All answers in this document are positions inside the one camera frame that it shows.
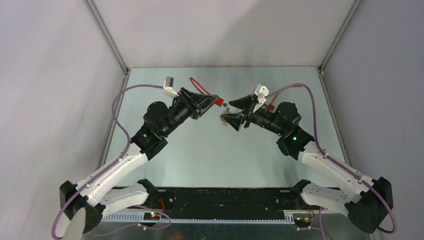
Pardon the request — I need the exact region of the brass padlock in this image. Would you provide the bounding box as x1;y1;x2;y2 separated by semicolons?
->
220;111;231;126

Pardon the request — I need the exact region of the right aluminium frame post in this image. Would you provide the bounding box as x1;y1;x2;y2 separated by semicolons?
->
318;0;364;73

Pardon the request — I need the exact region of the grey slotted cable duct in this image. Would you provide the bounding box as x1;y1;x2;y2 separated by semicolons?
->
101;211;294;224

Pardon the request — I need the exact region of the right controller board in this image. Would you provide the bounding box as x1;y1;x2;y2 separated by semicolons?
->
293;217;313;230

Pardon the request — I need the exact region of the left aluminium frame post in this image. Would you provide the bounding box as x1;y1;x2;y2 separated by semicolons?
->
83;0;129;75

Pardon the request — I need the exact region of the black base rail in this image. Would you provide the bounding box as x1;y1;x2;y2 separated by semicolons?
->
144;187;307;220

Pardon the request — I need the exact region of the controller board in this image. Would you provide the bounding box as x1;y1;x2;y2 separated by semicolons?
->
143;212;161;221
293;217;313;230

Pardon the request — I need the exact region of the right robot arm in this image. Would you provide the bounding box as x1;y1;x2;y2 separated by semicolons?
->
220;95;394;234

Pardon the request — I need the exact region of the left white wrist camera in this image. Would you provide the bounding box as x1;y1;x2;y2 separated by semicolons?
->
162;76;178;98

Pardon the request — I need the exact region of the left controller board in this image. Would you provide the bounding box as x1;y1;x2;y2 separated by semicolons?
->
143;212;161;221

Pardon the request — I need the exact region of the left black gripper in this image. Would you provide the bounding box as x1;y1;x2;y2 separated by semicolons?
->
161;87;218;137

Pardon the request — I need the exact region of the red cable seal open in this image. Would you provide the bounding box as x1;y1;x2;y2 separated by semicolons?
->
267;84;302;112

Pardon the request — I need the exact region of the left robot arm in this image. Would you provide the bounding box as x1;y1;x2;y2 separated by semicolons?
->
51;87;219;240

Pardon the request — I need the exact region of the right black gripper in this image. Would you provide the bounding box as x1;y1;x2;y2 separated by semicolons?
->
220;94;286;137

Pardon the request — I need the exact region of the aluminium frame post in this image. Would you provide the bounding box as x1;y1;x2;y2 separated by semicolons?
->
83;0;129;75
318;0;364;73

